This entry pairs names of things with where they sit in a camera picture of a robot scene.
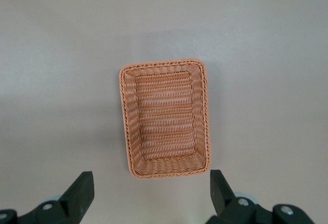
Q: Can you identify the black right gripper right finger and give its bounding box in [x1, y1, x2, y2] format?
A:
[206, 169, 272, 224]

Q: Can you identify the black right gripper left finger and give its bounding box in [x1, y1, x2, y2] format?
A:
[17, 171, 95, 224]

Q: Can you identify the brown wicker basket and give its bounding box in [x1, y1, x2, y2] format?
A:
[118, 58, 213, 179]

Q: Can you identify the table cover sheet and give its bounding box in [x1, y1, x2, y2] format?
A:
[0, 0, 328, 224]

